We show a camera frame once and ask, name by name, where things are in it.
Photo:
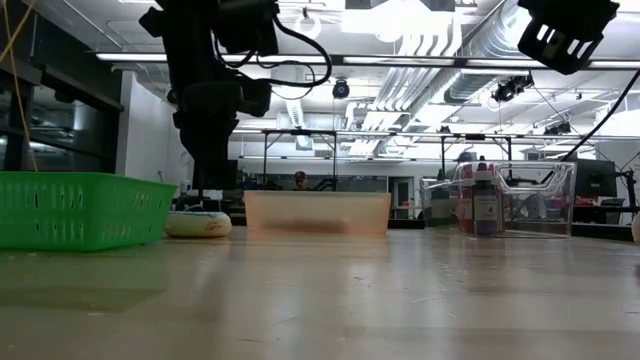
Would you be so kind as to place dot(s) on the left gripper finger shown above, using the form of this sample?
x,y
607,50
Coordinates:
x,y
210,137

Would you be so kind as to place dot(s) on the blue frosted donut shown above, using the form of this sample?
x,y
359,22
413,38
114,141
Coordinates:
x,y
200,225

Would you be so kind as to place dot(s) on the black computer monitor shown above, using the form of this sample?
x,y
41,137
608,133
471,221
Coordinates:
x,y
215,177
595,177

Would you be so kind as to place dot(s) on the person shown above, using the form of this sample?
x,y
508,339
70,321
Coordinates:
x,y
300,180
466,157

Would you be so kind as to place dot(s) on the orange translucent plastic bin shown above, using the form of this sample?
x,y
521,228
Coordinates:
x,y
320,210

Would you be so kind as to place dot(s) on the green plastic basket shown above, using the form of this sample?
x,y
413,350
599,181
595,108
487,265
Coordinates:
x,y
90,215

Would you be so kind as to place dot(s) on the black ceiling spotlight cluster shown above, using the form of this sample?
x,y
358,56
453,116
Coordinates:
x,y
510,87

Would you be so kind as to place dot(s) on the clear plastic bin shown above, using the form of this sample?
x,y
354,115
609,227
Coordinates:
x,y
540,200

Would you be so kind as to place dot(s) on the black tripod stand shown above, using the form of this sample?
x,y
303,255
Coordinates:
x,y
631,187

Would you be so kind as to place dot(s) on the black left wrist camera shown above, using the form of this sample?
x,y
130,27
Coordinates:
x,y
247,27

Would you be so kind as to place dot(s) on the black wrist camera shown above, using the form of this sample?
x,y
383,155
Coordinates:
x,y
247,27
565,30

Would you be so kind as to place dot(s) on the black round hanging camera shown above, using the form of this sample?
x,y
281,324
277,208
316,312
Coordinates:
x,y
341,89

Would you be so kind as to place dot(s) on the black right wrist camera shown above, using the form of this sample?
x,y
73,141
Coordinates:
x,y
565,30

